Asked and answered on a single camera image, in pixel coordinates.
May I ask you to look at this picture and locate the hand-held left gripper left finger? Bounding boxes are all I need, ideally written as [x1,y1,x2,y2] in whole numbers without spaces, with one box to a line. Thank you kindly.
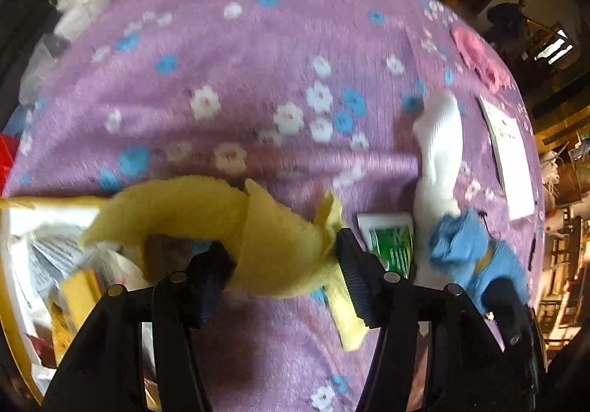
[41,240,237,412]

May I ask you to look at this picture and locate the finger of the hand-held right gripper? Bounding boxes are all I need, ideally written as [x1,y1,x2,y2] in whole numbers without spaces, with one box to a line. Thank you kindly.
[482,277,527,346]

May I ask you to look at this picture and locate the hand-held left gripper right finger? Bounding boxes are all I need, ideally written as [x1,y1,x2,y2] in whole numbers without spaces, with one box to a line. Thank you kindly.
[336,229,531,412]

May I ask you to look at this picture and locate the blue sock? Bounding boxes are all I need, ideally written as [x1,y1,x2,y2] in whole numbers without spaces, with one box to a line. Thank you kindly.
[426,208,530,316]

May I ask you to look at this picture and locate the yellow cloth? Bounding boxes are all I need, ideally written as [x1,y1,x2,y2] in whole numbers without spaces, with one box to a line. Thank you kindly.
[78,177,369,352]

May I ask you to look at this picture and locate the yellow box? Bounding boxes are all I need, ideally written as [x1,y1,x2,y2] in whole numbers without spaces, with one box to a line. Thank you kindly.
[0,197,162,408]

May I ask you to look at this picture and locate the green white packet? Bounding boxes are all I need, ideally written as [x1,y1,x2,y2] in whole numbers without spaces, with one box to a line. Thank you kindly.
[357,213,416,279]

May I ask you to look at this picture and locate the yellow snack packet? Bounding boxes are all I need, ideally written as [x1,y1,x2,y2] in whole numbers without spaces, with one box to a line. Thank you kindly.
[51,269,108,348]

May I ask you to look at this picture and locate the white paper sheets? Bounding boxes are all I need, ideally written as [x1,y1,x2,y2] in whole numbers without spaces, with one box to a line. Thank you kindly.
[478,94,536,220]

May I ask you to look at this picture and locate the white sock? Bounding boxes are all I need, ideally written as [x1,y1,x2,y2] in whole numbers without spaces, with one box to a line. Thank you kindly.
[410,90,464,284]

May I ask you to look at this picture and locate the white printed packet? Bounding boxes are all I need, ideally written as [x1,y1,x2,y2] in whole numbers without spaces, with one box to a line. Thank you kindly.
[9,214,116,302]

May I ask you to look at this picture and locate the wooden furniture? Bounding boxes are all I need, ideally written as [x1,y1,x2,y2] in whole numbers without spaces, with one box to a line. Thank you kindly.
[521,20,590,348]

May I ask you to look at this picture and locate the purple floral tablecloth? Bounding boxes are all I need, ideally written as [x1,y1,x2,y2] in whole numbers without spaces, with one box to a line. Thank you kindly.
[0,0,547,412]

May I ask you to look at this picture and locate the red bag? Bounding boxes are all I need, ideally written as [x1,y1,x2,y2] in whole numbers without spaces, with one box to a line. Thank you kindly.
[0,133,21,196]

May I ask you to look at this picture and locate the pink cloth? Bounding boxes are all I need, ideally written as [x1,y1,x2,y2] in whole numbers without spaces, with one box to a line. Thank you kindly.
[451,26,511,94]

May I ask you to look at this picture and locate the clear plastic bags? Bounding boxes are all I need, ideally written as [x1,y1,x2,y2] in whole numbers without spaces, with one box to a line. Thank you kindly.
[18,0,134,104]

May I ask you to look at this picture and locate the black bag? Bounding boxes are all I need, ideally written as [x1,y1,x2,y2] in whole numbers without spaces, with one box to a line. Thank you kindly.
[0,0,97,118]

